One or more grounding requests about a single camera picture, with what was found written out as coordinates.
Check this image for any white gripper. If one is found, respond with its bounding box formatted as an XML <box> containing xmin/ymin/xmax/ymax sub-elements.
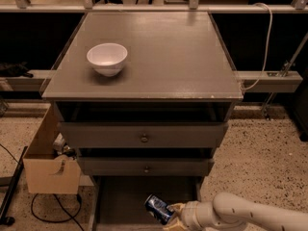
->
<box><xmin>163</xmin><ymin>201</ymin><xmax>218</xmax><ymax>231</ymax></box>

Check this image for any blue pepsi can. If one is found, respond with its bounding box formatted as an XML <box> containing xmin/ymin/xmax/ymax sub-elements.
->
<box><xmin>144</xmin><ymin>194</ymin><xmax>175</xmax><ymax>225</ymax></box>

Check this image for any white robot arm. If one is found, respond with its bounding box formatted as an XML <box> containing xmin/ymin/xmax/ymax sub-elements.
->
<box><xmin>163</xmin><ymin>192</ymin><xmax>308</xmax><ymax>231</ymax></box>

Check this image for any grey open bottom drawer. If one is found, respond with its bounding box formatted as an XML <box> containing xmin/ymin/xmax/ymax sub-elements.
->
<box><xmin>87</xmin><ymin>176</ymin><xmax>203</xmax><ymax>231</ymax></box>

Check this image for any grey middle drawer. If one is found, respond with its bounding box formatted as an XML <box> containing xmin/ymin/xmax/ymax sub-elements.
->
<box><xmin>77</xmin><ymin>157</ymin><xmax>214</xmax><ymax>177</ymax></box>

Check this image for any grey drawer cabinet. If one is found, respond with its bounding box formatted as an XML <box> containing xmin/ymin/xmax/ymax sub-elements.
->
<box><xmin>41</xmin><ymin>11</ymin><xmax>244</xmax><ymax>178</ymax></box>

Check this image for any grey top drawer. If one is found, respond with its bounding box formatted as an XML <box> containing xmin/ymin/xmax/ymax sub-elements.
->
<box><xmin>59</xmin><ymin>122</ymin><xmax>228</xmax><ymax>148</ymax></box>

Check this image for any cardboard box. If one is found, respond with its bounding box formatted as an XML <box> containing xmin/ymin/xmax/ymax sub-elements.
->
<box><xmin>23</xmin><ymin>107</ymin><xmax>81</xmax><ymax>194</ymax></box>

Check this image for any black stand leg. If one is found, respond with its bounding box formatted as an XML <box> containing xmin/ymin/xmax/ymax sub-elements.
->
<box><xmin>0</xmin><ymin>146</ymin><xmax>27</xmax><ymax>226</ymax></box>

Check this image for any white bowl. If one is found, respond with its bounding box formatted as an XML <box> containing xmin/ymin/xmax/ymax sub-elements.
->
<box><xmin>87</xmin><ymin>43</ymin><xmax>128</xmax><ymax>77</ymax></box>

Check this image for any black floor cable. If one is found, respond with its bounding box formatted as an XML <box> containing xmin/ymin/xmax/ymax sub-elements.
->
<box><xmin>30</xmin><ymin>192</ymin><xmax>85</xmax><ymax>231</ymax></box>

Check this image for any black object on rail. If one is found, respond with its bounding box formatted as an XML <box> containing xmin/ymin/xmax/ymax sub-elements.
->
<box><xmin>0</xmin><ymin>62</ymin><xmax>34</xmax><ymax>78</ymax></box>

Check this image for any white hanging cable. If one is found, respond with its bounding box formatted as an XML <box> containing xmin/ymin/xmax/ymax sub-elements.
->
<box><xmin>240</xmin><ymin>2</ymin><xmax>273</xmax><ymax>91</ymax></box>

